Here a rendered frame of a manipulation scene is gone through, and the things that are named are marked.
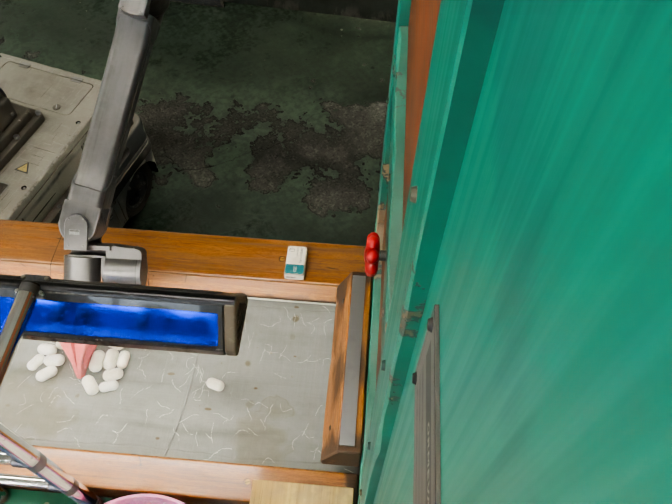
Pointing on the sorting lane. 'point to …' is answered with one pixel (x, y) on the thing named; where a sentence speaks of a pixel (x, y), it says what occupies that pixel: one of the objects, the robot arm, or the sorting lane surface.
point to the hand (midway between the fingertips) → (80, 372)
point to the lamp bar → (132, 316)
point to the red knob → (373, 254)
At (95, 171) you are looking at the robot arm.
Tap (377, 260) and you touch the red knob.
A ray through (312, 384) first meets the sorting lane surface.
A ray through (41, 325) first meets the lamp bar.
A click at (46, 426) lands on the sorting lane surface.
